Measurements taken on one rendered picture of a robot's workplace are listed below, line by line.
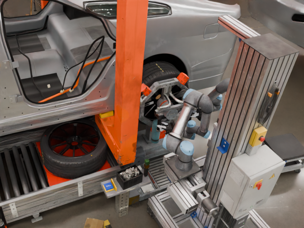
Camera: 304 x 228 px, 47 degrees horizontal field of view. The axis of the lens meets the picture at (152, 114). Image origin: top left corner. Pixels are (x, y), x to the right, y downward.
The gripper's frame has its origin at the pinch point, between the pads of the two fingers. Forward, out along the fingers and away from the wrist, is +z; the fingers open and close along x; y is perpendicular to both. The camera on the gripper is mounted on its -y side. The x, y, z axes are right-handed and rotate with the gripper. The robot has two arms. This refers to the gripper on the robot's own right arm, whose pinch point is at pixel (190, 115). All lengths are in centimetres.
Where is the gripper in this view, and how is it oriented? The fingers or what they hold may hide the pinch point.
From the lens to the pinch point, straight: 345.0
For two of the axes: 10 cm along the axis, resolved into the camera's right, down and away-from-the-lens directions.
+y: 0.9, -7.6, -6.4
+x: 4.5, 6.1, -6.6
